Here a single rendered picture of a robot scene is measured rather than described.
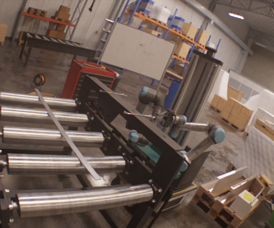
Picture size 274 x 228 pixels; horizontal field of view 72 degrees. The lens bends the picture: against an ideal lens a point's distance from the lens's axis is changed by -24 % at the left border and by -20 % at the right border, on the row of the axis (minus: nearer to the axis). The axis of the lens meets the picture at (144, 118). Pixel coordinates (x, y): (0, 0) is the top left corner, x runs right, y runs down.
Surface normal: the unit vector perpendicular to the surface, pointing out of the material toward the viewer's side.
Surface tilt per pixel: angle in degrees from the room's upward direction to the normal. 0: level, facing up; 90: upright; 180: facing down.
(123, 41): 90
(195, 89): 90
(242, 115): 90
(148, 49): 90
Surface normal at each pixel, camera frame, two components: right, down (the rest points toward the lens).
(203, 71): -0.69, -0.05
